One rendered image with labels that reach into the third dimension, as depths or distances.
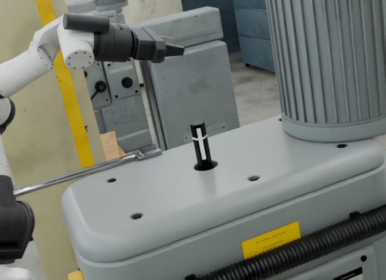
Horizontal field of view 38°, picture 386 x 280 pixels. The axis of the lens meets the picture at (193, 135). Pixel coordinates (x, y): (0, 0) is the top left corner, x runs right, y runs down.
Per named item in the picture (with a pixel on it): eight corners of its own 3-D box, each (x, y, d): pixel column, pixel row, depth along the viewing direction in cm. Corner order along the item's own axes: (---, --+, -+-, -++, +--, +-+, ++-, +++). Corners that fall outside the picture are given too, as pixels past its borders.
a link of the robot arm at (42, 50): (97, 51, 124) (47, 80, 126) (88, 23, 129) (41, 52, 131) (81, 34, 119) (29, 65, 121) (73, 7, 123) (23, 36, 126)
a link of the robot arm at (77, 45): (109, 75, 127) (60, 73, 122) (99, 42, 133) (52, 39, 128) (123, 38, 119) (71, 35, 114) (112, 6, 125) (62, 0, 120)
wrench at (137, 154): (15, 200, 85) (13, 195, 85) (13, 191, 89) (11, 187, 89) (162, 154, 92) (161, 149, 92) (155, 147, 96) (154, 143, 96)
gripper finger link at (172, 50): (181, 56, 135) (158, 55, 132) (184, 44, 133) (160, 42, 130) (184, 59, 134) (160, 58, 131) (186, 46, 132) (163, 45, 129)
